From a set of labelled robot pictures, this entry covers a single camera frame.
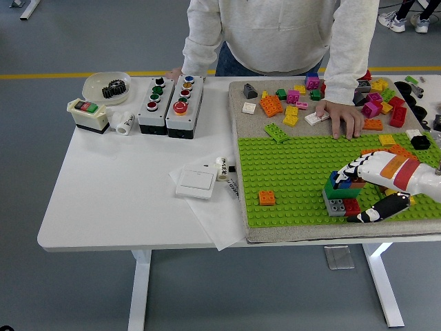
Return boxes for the magenta toy brick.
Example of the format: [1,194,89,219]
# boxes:
[360,100,383,119]

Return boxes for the cream red-green switch box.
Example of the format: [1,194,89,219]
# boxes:
[66,98,111,135]

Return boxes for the printed label strip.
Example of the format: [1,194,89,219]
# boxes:
[225,175,241,203]

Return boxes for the grey four-button control box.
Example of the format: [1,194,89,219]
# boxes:
[137,76,175,136]

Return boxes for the white pipe tee fitting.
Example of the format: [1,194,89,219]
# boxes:
[110,110,136,136]

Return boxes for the red long toy brick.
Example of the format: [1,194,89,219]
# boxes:
[389,106,408,128]

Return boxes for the orange square toy brick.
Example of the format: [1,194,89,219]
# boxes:
[258,190,276,207]

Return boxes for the black toy brick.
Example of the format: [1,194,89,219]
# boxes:
[409,134,431,151]

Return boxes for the green long toy brick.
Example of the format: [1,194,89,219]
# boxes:
[322,181,362,200]

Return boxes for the white table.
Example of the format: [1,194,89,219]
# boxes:
[36,74,441,331]

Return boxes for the person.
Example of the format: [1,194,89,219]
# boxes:
[378,0,431,34]
[164,0,380,141]

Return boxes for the white plastic bowl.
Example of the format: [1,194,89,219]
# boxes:
[82,71,132,106]

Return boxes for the person's left hand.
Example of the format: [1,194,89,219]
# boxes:
[315,99,365,141]

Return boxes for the white furniture foot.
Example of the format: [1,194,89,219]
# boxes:
[9,0,41,21]

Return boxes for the white double tile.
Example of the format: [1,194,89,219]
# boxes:
[304,111,331,126]

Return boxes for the orange wide toy brick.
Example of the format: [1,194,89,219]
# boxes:
[258,94,284,118]

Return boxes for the grey emergency-stop control box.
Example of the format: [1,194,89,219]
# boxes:
[165,74,204,140]

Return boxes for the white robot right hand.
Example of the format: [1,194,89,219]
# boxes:
[335,150,441,223]

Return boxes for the white paper sheet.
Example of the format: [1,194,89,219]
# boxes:
[168,151,246,252]

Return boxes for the silver floor plate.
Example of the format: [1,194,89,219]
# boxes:
[322,243,356,270]

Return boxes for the white table leg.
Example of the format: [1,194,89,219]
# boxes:
[127,250,153,331]
[361,242,405,328]

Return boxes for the lime green studded baseplate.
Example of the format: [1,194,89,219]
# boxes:
[236,132,441,229]

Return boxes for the dark green studded plate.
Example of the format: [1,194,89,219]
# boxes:
[415,148,441,170]

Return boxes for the grey toy brick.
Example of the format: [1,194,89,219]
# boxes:
[322,188,346,217]

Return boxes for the white wall switch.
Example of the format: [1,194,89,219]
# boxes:
[175,164,216,201]

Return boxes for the green flat studded plate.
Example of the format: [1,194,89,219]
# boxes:
[263,123,290,144]

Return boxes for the person's right hand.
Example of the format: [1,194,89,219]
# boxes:
[164,66,183,82]

